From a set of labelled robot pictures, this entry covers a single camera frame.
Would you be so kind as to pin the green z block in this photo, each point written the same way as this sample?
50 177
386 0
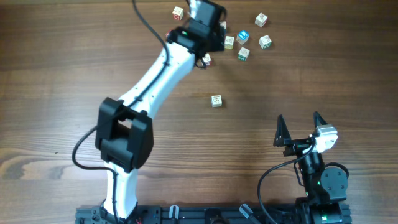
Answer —
265 42
243 54

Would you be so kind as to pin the white block far right top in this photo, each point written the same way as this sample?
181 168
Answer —
261 19

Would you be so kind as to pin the blue-sided white block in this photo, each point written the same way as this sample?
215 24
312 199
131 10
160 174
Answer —
223 25

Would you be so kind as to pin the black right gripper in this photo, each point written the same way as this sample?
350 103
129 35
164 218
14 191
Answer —
295 146

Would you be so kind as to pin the green Z block far right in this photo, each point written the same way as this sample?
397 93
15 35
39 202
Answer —
265 42

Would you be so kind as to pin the green Z block lower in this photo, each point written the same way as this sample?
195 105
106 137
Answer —
243 54

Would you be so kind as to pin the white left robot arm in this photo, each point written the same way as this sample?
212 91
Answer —
124 135

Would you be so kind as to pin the red-sided block top left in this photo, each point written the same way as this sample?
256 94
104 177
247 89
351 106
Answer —
177 13

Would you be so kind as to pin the blue L block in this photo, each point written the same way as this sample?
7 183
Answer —
242 37

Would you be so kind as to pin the yellow-sided S block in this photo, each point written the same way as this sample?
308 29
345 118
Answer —
229 42

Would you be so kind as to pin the white mushroom picture block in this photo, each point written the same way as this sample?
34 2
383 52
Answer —
216 101

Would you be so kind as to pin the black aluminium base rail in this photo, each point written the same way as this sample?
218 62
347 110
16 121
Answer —
217 214

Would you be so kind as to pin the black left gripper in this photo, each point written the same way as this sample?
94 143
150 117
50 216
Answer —
219 41

